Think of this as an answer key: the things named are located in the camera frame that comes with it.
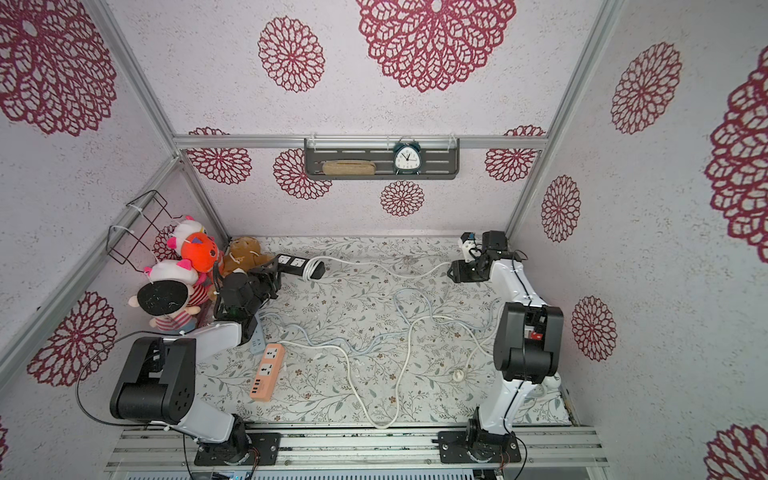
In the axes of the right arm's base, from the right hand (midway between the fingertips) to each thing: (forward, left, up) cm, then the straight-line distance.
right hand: (458, 267), depth 94 cm
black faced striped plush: (-19, +78, +11) cm, 81 cm away
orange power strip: (-32, +55, -9) cm, 64 cm away
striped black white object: (-6, +49, +7) cm, 50 cm away
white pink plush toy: (+6, +88, +10) cm, 88 cm away
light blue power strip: (-23, +61, -9) cm, 66 cm away
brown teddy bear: (+9, +74, -4) cm, 74 cm away
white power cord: (-18, -5, -13) cm, 23 cm away
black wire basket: (-2, +87, +22) cm, 89 cm away
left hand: (-3, +53, +7) cm, 54 cm away
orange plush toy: (-3, +77, +11) cm, 78 cm away
